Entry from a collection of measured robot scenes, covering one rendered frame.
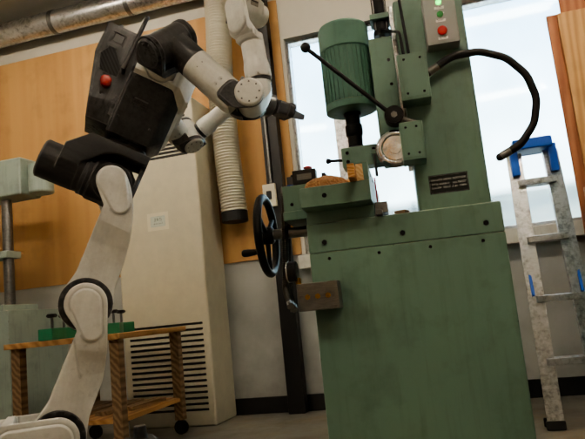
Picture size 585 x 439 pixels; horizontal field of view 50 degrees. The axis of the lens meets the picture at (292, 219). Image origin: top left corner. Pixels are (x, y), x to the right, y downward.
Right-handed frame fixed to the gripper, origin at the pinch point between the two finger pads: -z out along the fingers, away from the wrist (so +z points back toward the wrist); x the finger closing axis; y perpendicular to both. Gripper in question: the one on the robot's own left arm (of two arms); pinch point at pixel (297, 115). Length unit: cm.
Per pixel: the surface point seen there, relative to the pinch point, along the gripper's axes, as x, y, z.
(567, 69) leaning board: -10, 72, -138
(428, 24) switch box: 61, 25, -13
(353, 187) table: 65, -32, 2
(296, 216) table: 37, -42, 5
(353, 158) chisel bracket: 40.7, -18.3, -8.2
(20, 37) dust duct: -224, 47, 117
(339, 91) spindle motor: 39.2, 2.1, 2.0
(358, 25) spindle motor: 38.6, 25.9, 0.9
